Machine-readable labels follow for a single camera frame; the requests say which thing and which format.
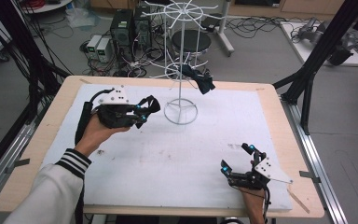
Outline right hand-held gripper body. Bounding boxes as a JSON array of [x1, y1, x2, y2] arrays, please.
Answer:
[[229, 150, 294, 191]]

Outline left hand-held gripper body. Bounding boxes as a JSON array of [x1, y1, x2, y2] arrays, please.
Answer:
[[96, 85, 139, 129]]

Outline white wire display rack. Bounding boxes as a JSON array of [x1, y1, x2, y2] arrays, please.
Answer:
[[141, 0, 223, 126]]

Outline person's left hand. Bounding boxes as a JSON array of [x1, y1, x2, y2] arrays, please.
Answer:
[[74, 113, 131, 158]]

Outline person's right hand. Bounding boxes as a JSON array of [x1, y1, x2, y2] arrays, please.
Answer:
[[237, 186, 267, 215]]

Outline wooden table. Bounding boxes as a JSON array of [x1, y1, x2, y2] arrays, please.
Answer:
[[0, 75, 325, 218]]

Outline wooden strip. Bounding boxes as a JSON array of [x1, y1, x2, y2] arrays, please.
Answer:
[[286, 186, 310, 215]]

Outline white foam mat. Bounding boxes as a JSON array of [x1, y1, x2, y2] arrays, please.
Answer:
[[40, 83, 293, 213]]

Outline white power supply unit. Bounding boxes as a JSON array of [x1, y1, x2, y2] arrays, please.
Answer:
[[96, 37, 113, 63], [86, 35, 103, 60]]

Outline black computer tower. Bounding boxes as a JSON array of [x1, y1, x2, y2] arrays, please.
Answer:
[[110, 8, 134, 62], [133, 6, 153, 49]]

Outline black round stool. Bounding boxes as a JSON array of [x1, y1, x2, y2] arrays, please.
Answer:
[[171, 30, 213, 59]]

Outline clear plastic bag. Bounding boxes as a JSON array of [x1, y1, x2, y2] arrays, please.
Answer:
[[65, 7, 101, 30]]

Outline white stand leg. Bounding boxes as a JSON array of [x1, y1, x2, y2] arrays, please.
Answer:
[[215, 0, 236, 58]]

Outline white floor board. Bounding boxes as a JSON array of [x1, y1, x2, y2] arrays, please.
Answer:
[[279, 21, 358, 67]]

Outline round white table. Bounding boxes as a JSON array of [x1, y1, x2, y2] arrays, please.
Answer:
[[20, 0, 73, 14]]

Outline grey device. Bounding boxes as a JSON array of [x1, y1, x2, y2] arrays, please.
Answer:
[[296, 17, 358, 66]]

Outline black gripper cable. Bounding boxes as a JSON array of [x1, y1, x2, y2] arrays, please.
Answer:
[[74, 88, 115, 146], [232, 185, 272, 224]]

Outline grey metal bracket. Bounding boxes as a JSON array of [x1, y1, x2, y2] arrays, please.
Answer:
[[5, 158, 31, 175], [298, 170, 322, 184]]

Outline tangle of black cables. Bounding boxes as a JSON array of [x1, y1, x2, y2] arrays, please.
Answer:
[[80, 15, 169, 78], [227, 15, 296, 40]]

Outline aluminium rail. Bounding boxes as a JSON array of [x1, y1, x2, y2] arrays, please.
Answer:
[[281, 96, 349, 224], [0, 102, 49, 206]]

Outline black frame post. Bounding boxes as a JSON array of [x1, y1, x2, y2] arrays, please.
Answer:
[[273, 0, 358, 135], [0, 0, 71, 125]]

